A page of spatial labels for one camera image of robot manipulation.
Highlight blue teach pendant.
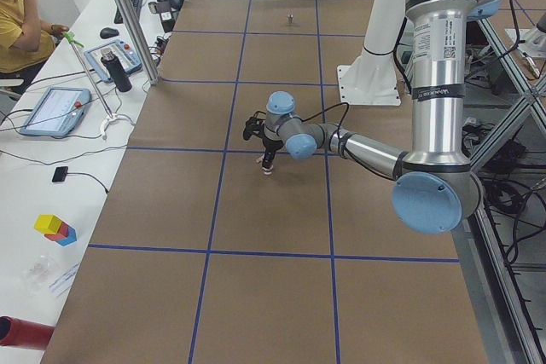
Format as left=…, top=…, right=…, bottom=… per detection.
left=19, top=87, right=91, bottom=137
left=83, top=38, right=142, bottom=84

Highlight aluminium frame post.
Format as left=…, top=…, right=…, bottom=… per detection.
left=114, top=0, right=159, bottom=85

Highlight white PPR valve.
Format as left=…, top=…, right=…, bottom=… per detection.
left=255, top=156, right=274, bottom=176

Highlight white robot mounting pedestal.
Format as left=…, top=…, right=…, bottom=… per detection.
left=337, top=0, right=405, bottom=107

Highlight grabber stick with green tip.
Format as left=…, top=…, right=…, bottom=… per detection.
left=62, top=32, right=136, bottom=140

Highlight black computer mouse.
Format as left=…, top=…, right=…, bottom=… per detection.
left=99, top=27, right=119, bottom=39

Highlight small black box with cable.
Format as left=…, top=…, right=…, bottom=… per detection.
left=51, top=166, right=68, bottom=183

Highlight black water bottle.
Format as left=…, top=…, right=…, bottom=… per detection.
left=101, top=48, right=132, bottom=92

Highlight far blue teach pendant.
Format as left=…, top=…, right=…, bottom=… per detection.
left=83, top=38, right=142, bottom=84

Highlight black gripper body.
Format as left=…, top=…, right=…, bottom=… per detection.
left=262, top=136, right=282, bottom=155

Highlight near blue teach pendant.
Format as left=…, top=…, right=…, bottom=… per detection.
left=19, top=87, right=91, bottom=137

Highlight red cylinder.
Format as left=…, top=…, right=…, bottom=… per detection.
left=1, top=316, right=55, bottom=350

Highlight person in yellow shirt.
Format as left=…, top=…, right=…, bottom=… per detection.
left=1, top=0, right=69, bottom=95

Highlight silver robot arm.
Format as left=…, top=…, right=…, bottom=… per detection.
left=243, top=0, right=501, bottom=234

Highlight colourful toy blocks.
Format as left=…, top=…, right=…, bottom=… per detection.
left=34, top=214, right=77, bottom=246

